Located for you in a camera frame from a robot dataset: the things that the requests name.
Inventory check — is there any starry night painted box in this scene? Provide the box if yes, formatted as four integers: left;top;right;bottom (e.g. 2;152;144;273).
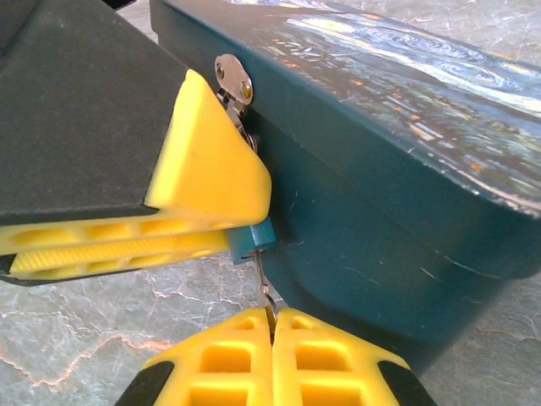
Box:
150;0;541;377

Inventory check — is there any small blue padlock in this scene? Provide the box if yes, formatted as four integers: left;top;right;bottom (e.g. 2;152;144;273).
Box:
227;219;278;266

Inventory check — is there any silver metal box hasp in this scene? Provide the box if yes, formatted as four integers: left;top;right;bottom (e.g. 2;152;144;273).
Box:
214;53;260;156

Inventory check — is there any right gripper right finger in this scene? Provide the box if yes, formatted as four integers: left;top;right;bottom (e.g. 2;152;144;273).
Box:
272;307;436;406

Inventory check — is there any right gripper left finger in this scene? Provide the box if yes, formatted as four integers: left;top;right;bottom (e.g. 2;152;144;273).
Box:
113;307;274;406

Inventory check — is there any small silver key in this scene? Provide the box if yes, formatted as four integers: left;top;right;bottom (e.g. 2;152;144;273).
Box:
251;249;280;343

